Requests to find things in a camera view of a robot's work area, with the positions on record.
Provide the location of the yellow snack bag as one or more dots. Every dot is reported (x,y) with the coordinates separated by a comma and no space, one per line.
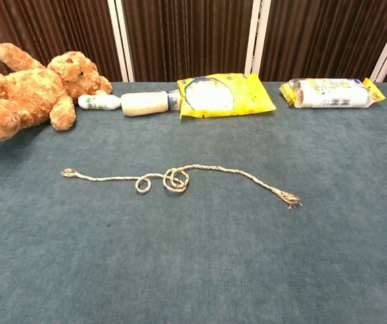
(247,94)

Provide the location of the small white green bottle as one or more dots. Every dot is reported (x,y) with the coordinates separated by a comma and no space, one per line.
(95,102)

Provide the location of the teal felt table cover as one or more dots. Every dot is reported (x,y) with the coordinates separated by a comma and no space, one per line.
(193,253)

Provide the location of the clear pack with yellow ends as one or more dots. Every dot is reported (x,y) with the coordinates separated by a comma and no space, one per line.
(331,94)

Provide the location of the cream white plastic bottle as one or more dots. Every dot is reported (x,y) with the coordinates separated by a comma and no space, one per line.
(143,104)

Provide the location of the brown plush teddy bear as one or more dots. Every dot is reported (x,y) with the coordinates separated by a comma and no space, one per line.
(28,91)

